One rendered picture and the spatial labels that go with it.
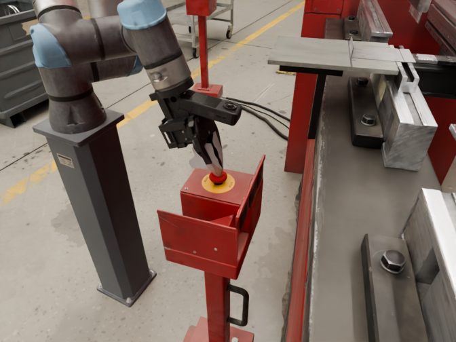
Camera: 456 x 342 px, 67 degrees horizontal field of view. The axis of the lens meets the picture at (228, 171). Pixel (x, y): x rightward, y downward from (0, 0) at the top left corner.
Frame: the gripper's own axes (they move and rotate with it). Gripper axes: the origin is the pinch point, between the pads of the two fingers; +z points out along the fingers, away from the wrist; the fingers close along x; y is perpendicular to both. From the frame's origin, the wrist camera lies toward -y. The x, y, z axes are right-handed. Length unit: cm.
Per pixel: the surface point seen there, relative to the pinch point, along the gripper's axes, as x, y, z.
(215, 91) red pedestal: -181, 87, 38
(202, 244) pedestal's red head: 14.2, 1.8, 7.4
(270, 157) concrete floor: -125, 39, 71
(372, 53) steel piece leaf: -27.4, -31.0, -8.2
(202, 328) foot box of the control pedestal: -1, 33, 62
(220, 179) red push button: 1.1, 0.5, 1.6
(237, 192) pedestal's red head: 1.6, -2.4, 5.0
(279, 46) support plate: -26.3, -11.8, -15.4
